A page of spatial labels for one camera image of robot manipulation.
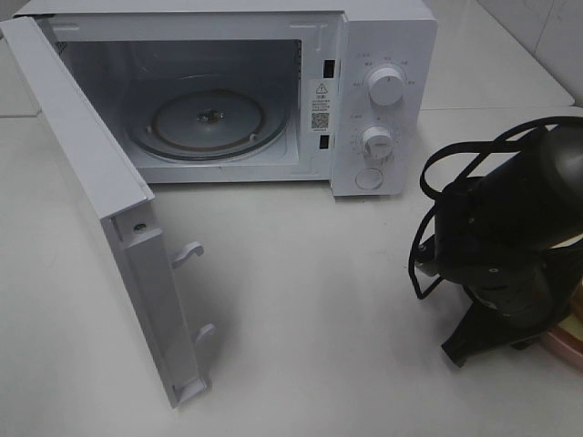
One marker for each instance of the toy sandwich with lettuce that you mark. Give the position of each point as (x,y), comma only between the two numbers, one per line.
(572,324)

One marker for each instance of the round white door button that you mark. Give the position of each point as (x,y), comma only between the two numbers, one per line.
(369,178)

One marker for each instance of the white timer knob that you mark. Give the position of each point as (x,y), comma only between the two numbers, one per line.
(378,142)

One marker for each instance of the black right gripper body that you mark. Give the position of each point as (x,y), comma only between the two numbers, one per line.
(531,306)

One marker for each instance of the upper white power knob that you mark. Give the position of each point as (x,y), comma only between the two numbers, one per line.
(385,85)

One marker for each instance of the white microwave oven body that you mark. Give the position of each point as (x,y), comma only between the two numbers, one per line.
(314,56)

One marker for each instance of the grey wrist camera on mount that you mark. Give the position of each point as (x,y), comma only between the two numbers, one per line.
(429,258)

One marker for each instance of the pink round plate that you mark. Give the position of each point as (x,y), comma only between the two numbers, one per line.
(564,346)

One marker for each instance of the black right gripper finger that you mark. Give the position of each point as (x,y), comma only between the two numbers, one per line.
(477,332)

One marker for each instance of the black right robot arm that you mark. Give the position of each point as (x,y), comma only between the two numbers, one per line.
(501,237)

